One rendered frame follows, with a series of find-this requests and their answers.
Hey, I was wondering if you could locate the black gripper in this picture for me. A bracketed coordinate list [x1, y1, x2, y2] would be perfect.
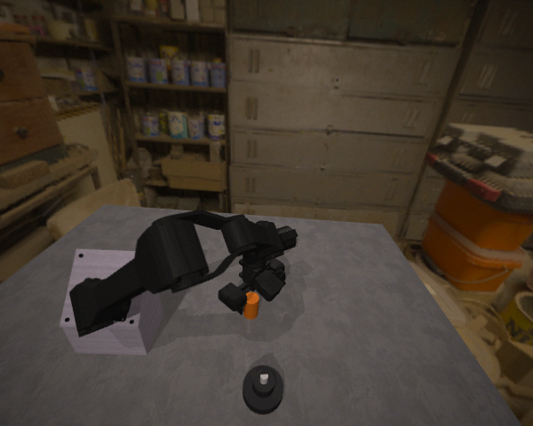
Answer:
[218, 258, 285, 315]

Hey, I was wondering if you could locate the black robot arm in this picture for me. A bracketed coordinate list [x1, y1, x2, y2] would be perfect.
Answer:
[69, 209, 298, 337]

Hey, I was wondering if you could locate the black round pedestal with silver d-shaped shaft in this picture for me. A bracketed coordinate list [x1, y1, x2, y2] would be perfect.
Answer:
[243, 365, 283, 414]

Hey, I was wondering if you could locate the orange knob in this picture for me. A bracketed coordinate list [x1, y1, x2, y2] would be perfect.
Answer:
[243, 292, 259, 320]

